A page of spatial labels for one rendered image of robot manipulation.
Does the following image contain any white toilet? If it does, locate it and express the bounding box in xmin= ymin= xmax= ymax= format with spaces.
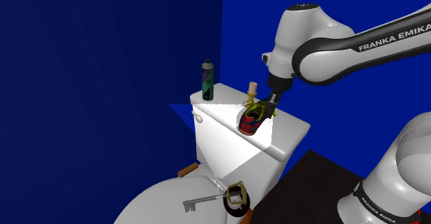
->
xmin=113 ymin=82 xmax=312 ymax=224

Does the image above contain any yellow bottle with cork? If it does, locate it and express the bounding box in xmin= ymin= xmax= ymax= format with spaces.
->
xmin=242 ymin=82 xmax=259 ymax=109

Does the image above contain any red shoe with yellow laces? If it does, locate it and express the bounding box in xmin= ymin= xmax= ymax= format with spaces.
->
xmin=237 ymin=102 xmax=277 ymax=136

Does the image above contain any green spray can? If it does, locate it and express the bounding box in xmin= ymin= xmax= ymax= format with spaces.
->
xmin=201 ymin=58 xmax=216 ymax=102

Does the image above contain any black robot stand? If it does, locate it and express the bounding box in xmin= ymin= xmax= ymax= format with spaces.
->
xmin=248 ymin=149 xmax=371 ymax=224

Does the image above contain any black ring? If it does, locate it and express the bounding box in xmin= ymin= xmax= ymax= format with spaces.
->
xmin=222 ymin=186 xmax=251 ymax=218

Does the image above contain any orange block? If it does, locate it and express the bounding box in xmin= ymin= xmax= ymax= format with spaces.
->
xmin=239 ymin=208 xmax=253 ymax=224

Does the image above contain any orange cylinder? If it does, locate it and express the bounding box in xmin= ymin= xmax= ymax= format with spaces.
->
xmin=177 ymin=162 xmax=200 ymax=178

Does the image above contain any grey key with gold handle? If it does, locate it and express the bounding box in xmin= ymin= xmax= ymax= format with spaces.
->
xmin=182 ymin=180 xmax=249 ymax=214

